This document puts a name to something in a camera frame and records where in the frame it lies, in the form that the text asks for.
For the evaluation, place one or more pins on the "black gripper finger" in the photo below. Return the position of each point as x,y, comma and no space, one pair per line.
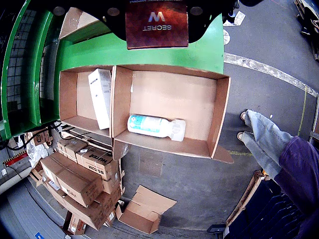
207,11
99,8

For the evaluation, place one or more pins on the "small red print box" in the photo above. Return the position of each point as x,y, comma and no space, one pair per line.
74,225

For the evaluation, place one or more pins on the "long cardboard box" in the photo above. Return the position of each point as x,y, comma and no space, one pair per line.
74,181

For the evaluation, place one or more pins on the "dark blue crates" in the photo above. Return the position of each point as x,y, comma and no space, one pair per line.
269,211

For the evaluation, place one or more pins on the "small plain cardboard box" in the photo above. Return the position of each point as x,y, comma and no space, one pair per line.
71,147

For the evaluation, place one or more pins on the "red-brown Secret carton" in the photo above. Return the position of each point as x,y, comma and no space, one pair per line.
157,32

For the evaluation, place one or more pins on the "white bottle teal label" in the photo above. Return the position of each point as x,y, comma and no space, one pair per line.
149,125

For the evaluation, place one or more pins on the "Huter printed cardboard box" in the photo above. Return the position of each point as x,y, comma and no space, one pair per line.
97,161

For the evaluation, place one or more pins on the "large flat cardboard box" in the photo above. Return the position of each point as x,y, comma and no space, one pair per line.
94,214

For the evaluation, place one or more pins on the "red toothed strip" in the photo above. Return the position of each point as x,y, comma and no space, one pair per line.
15,160

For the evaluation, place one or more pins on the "empty cardboard box with flaps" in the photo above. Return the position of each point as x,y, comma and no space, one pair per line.
139,219

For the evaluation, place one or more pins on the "plain white carton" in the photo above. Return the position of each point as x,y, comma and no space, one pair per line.
101,99

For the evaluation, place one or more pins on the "person in jeans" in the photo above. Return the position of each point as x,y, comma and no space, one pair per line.
269,142

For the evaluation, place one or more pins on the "green metal frame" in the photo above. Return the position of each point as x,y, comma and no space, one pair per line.
36,104

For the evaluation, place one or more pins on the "grey flat sheet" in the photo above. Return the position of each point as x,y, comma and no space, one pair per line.
48,74

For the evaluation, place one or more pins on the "light wooden pallet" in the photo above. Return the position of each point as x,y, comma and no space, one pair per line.
74,135

